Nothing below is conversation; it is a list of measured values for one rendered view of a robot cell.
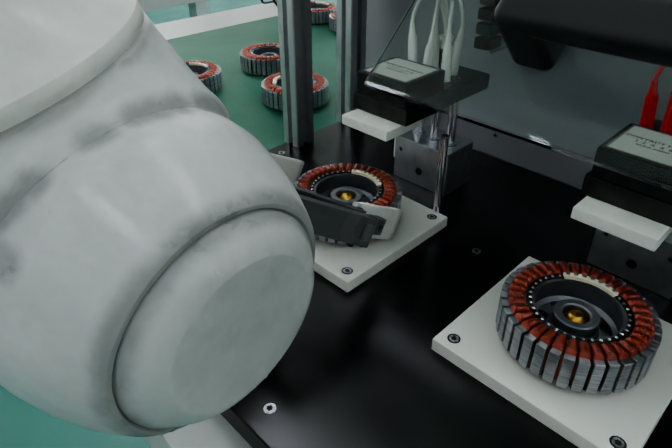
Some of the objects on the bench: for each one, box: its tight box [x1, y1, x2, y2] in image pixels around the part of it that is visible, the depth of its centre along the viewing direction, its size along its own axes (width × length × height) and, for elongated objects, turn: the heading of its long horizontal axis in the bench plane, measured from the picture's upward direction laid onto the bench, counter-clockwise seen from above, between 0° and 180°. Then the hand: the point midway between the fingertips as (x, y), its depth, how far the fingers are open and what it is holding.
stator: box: [293, 163, 402, 244], centre depth 56 cm, size 11×11×4 cm
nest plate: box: [432, 256, 672, 448], centre depth 43 cm, size 15×15×1 cm
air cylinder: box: [587, 229, 672, 299], centre depth 51 cm, size 5×8×6 cm
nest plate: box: [314, 195, 448, 292], centre depth 58 cm, size 15×15×1 cm
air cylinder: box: [394, 124, 473, 196], centre depth 65 cm, size 5×8×6 cm
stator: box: [261, 73, 329, 111], centre depth 92 cm, size 11×11×4 cm
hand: (336, 195), depth 55 cm, fingers open, 13 cm apart
